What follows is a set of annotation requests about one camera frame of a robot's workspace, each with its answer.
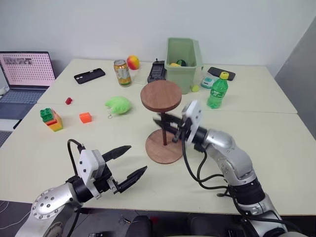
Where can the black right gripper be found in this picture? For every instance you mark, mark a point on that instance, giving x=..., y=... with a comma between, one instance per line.
x=185, y=129

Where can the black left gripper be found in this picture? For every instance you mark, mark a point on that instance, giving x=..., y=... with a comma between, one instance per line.
x=104, y=182

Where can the wooden pole with round top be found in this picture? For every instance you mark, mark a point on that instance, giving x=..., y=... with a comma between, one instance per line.
x=160, y=96

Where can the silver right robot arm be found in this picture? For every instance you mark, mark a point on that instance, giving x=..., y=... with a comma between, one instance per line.
x=234, y=160

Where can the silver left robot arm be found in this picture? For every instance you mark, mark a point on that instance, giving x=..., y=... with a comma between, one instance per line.
x=47, y=200

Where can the round wooden base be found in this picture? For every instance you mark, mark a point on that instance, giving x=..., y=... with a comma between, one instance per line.
x=163, y=153

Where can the light green plastic bin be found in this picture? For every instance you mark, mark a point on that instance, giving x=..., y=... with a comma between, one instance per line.
x=180, y=76

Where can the green plastic soda bottle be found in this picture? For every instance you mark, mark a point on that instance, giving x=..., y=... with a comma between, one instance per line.
x=217, y=95

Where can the small white teal device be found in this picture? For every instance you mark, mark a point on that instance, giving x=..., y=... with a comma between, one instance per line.
x=207, y=82

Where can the clear plastic box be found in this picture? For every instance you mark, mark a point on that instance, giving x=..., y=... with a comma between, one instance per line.
x=140, y=79

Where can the green plush toy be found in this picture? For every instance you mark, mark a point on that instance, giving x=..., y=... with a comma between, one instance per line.
x=119, y=105

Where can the yellow toy fruit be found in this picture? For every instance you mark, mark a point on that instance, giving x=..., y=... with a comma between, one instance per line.
x=174, y=65

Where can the orange plastic cube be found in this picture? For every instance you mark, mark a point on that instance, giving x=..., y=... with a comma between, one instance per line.
x=85, y=117

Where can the dark green toy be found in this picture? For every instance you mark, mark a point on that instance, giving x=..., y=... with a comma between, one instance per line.
x=182, y=62

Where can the black smartphone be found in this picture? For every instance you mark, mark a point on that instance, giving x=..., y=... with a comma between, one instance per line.
x=217, y=71

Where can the green yellow drink can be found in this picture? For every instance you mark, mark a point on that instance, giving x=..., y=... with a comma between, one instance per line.
x=122, y=74

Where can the red yellow toy apple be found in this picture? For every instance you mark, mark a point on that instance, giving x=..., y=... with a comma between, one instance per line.
x=133, y=62

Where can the colourful building block stack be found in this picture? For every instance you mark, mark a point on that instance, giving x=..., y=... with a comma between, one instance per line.
x=53, y=121

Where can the small red toy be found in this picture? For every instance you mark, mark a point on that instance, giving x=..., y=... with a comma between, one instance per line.
x=69, y=100

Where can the black phone case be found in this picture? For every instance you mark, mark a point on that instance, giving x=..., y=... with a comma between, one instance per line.
x=89, y=76

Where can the grey open laptop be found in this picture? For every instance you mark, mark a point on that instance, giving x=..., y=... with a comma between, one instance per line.
x=22, y=74

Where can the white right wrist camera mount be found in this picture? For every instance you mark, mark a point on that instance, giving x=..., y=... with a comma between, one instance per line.
x=193, y=116

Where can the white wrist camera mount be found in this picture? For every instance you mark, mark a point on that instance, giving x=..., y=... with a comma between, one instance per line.
x=86, y=163
x=193, y=116

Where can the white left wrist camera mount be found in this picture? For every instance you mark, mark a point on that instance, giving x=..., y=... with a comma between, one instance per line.
x=86, y=163

